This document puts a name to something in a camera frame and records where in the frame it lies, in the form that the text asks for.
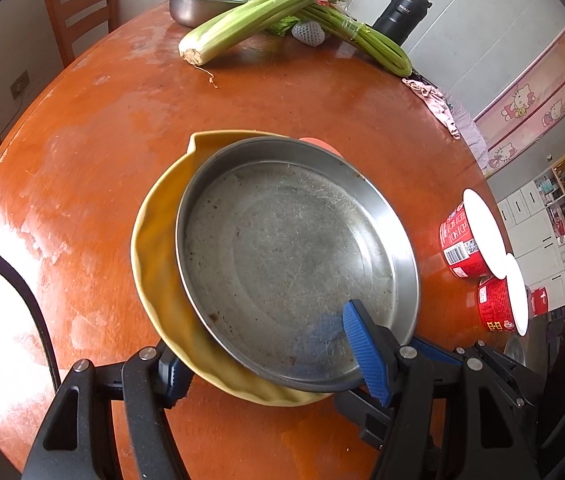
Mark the yellow shell-shaped plate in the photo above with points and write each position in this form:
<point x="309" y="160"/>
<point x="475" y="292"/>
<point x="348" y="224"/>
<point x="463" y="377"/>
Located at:
<point x="161" y="291"/>

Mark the brown wooden chair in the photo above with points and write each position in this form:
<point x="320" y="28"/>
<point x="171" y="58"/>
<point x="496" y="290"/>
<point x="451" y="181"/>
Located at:
<point x="72" y="19"/>

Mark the orange bear-shaped plate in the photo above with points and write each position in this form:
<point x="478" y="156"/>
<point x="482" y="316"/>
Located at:
<point x="322" y="144"/>

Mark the celery bunch left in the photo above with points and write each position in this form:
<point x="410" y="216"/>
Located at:
<point x="218" y="34"/>

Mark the white shelf cabinet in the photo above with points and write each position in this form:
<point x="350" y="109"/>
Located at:
<point x="534" y="216"/>

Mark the steel mixing bowl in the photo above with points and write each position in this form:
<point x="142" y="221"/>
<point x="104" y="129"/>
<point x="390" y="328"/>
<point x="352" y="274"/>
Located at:
<point x="192" y="13"/>

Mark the green leafy vegetable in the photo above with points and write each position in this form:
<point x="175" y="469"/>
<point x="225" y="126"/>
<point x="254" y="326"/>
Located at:
<point x="282" y="27"/>

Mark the celery bunch right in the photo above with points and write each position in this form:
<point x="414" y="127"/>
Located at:
<point x="383" y="50"/>

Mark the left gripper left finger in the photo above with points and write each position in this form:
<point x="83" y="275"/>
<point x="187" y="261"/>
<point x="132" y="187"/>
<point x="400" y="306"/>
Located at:
<point x="77" y="438"/>

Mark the pink cloth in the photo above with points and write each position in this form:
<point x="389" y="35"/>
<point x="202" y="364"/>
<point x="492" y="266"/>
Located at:
<point x="435" y="102"/>

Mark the wall power socket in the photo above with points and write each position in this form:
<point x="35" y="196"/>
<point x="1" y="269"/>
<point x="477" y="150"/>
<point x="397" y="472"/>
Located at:
<point x="18" y="86"/>

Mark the red paper bowl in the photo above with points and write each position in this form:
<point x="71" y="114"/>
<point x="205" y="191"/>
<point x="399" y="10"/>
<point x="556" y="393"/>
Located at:
<point x="502" y="302"/>
<point x="470" y="239"/>

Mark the shiny steel bowl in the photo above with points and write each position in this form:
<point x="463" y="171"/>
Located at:
<point x="514" y="349"/>

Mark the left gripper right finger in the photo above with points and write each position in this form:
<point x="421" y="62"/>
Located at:
<point x="406" y="380"/>

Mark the pink Hello Kitty wardrobe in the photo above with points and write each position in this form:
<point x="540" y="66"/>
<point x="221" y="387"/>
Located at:
<point x="526" y="110"/>

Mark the celery bunch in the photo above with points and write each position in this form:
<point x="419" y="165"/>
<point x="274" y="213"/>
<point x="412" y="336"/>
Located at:
<point x="383" y="50"/>
<point x="218" y="34"/>

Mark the pink clothing on chair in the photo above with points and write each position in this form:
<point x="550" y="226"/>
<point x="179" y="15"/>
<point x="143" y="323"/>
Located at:
<point x="469" y="131"/>

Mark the steel round pan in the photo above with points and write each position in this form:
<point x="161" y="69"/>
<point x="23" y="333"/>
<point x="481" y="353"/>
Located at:
<point x="273" y="237"/>

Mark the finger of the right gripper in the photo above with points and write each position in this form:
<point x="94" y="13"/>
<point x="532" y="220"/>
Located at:
<point x="372" y="420"/>
<point x="462" y="359"/>

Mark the black thermos bottle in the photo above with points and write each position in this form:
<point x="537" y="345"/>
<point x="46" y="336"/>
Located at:
<point x="400" y="18"/>

